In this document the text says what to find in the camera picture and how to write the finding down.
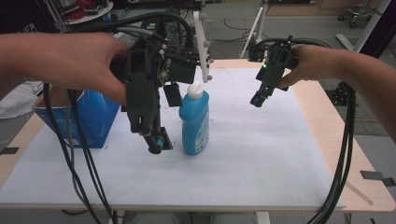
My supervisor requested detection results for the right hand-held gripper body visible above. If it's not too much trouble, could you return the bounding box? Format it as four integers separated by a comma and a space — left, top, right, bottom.
247, 35, 301, 96

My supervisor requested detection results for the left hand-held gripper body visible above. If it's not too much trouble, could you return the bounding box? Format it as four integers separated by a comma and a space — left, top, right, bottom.
110, 15, 201, 155

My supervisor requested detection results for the blue bottle with white cap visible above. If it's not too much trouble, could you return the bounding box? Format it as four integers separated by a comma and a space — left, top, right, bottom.
178, 80, 210, 157

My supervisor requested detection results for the person's right hand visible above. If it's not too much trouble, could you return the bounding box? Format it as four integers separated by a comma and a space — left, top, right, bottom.
277, 44, 344, 91

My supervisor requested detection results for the person's left hand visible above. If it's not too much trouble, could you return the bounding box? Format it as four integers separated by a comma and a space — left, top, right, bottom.
66, 32, 132, 107

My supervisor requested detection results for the white stand bar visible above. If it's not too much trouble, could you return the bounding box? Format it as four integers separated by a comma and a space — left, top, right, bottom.
240, 0, 269, 60
191, 9, 214, 84

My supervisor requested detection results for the white table mat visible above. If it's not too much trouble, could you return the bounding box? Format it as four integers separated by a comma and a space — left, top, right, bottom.
0, 66, 346, 210

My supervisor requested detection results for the blue cardboard box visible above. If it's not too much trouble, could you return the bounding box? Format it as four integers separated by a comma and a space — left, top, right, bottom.
32, 85, 121, 149

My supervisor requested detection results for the office chair base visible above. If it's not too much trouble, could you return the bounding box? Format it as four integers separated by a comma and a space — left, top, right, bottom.
337, 2, 376, 30

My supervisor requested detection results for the white metal floor stand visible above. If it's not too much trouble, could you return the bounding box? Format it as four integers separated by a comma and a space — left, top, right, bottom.
335, 0, 392, 53

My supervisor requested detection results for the white table leg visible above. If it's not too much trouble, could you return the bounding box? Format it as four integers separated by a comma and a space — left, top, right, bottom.
256, 212, 272, 224

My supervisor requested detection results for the white cloth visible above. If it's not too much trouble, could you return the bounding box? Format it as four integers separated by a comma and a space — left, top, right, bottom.
0, 80, 45, 120

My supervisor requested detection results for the black tape piece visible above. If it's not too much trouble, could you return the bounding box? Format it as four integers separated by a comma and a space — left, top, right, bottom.
0, 147, 21, 156
360, 169, 396, 188

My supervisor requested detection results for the black floor cable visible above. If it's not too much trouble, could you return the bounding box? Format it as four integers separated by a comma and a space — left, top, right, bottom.
211, 17, 254, 44

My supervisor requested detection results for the black left gripper cable bundle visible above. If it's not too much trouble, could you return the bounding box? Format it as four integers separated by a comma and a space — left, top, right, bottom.
42, 81, 119, 224

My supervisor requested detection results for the black gripper cable bundle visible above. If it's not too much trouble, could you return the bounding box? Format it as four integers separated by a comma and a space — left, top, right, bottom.
42, 81, 119, 224
306, 81, 358, 224

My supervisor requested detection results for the black right gripper cable bundle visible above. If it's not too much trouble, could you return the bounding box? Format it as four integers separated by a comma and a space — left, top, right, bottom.
306, 81, 358, 224

